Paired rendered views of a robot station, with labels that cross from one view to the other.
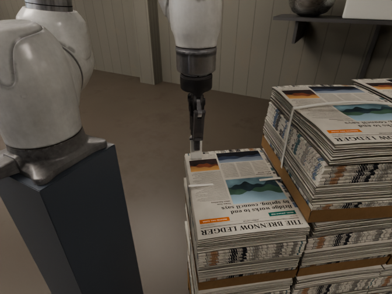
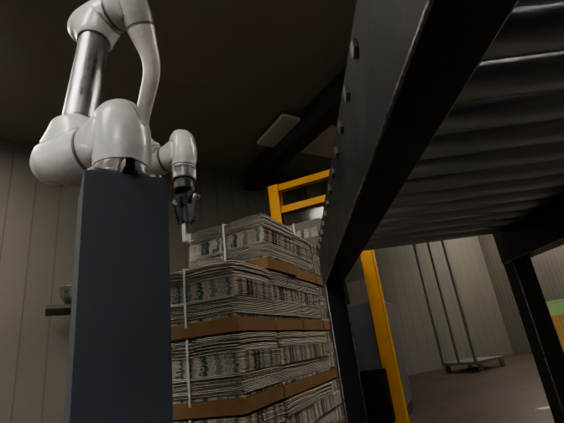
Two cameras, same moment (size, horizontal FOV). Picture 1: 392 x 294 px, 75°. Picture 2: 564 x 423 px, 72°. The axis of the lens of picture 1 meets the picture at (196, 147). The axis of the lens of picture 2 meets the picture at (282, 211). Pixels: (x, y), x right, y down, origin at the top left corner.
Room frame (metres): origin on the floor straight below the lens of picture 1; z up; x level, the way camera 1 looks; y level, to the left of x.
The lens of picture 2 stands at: (-0.34, 0.97, 0.53)
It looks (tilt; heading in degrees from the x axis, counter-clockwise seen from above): 20 degrees up; 299
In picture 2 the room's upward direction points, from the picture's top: 7 degrees counter-clockwise
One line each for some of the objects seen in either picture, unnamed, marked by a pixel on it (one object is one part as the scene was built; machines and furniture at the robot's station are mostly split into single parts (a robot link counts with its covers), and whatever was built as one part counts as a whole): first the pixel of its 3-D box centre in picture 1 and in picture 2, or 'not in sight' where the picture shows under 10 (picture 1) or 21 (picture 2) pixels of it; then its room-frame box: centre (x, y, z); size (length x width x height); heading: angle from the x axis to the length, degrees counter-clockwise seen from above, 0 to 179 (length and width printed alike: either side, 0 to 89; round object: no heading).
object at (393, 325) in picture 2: not in sight; (353, 360); (0.87, -2.07, 0.40); 0.70 x 0.55 x 0.80; 8
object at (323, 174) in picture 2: not in sight; (310, 180); (0.82, -1.70, 1.82); 0.75 x 0.06 x 0.06; 8
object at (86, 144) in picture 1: (41, 146); (122, 177); (0.48, 0.34, 1.03); 0.22 x 0.18 x 0.06; 152
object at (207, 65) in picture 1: (196, 59); (184, 174); (0.59, 0.00, 1.19); 0.09 x 0.09 x 0.06
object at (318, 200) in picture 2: not in sight; (314, 201); (0.82, -1.70, 1.62); 0.75 x 0.06 x 0.06; 8
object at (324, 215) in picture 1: (346, 191); (267, 270); (0.53, -0.41, 0.86); 0.29 x 0.16 x 0.04; 95
